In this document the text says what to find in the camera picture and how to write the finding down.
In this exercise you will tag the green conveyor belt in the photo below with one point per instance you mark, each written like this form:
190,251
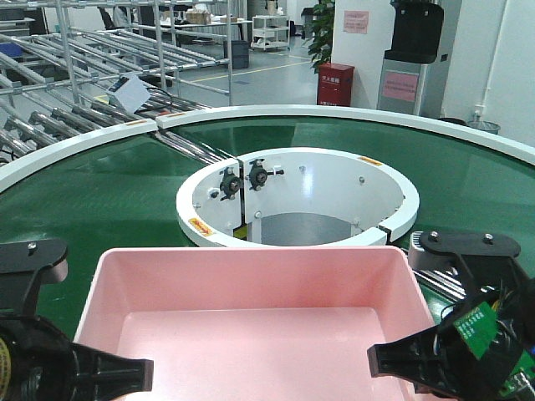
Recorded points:
122,194

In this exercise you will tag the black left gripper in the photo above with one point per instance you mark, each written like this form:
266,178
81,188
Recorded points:
38,362

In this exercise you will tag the metal roller conveyor rack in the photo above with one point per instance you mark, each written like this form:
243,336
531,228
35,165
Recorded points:
59,57

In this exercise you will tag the green potted plant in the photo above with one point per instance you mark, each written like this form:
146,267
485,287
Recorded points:
322,27

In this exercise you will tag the white control box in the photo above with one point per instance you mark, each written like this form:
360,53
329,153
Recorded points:
128,92

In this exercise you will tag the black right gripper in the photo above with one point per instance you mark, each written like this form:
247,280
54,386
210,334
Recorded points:
482,350

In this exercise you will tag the white utility cart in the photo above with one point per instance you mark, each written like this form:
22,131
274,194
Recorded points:
270,32

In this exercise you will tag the pink wall notice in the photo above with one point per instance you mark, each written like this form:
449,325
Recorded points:
356,21

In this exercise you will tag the grey and black kiosk stand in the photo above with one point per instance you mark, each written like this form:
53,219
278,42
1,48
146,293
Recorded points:
414,46

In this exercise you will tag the white outer conveyor rim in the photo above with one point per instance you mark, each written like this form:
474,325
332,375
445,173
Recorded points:
27,165

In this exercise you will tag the wire mesh waste basket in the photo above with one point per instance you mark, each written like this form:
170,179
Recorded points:
485,126

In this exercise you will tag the pink plastic bin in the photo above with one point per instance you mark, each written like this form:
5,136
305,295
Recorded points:
255,323

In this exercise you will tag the red fire extinguisher cabinet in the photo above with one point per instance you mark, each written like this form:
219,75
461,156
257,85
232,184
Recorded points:
335,82

